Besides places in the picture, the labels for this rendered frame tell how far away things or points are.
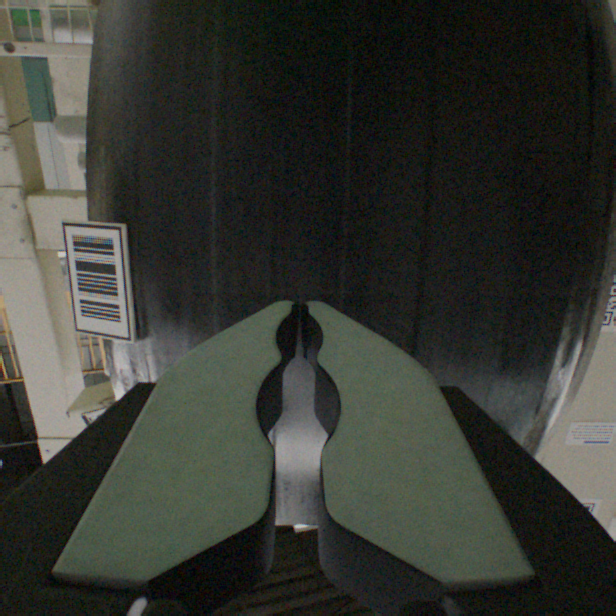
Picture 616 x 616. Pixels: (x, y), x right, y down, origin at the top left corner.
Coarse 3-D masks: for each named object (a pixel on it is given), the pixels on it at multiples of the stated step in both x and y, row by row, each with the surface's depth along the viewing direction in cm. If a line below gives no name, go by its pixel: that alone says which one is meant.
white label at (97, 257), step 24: (72, 240) 23; (96, 240) 23; (120, 240) 22; (72, 264) 24; (96, 264) 23; (120, 264) 23; (72, 288) 24; (96, 288) 24; (120, 288) 23; (72, 312) 25; (96, 312) 24; (120, 312) 23; (96, 336) 25; (120, 336) 24
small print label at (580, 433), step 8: (576, 424) 50; (584, 424) 50; (592, 424) 50; (600, 424) 50; (608, 424) 50; (568, 432) 50; (576, 432) 50; (584, 432) 50; (592, 432) 51; (600, 432) 51; (608, 432) 51; (568, 440) 51; (576, 440) 51; (584, 440) 51; (592, 440) 51; (600, 440) 51; (608, 440) 51
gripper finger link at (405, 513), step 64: (320, 320) 11; (320, 384) 10; (384, 384) 9; (384, 448) 8; (448, 448) 8; (320, 512) 7; (384, 512) 7; (448, 512) 7; (384, 576) 7; (448, 576) 6; (512, 576) 6
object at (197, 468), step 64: (256, 320) 11; (192, 384) 9; (256, 384) 9; (128, 448) 8; (192, 448) 8; (256, 448) 8; (128, 512) 7; (192, 512) 7; (256, 512) 7; (64, 576) 6; (128, 576) 6; (192, 576) 6; (256, 576) 7
